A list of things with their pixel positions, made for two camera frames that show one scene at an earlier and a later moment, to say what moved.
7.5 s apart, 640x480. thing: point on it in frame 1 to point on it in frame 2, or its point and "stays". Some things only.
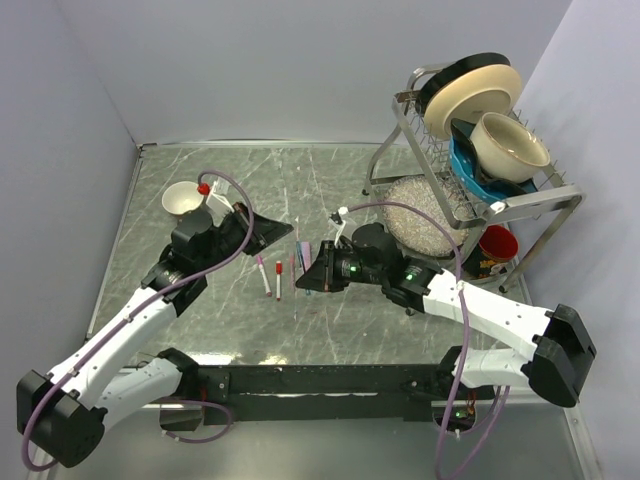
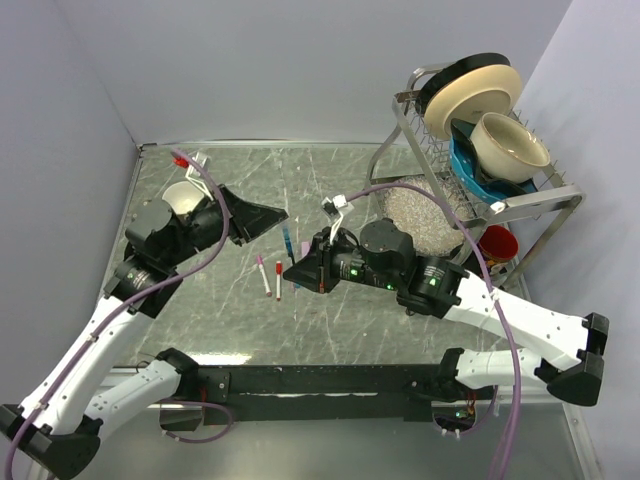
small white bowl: [181, 197] stays
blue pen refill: [303, 263] to [289, 251]
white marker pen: [263, 273] stays
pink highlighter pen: [305, 248] stays
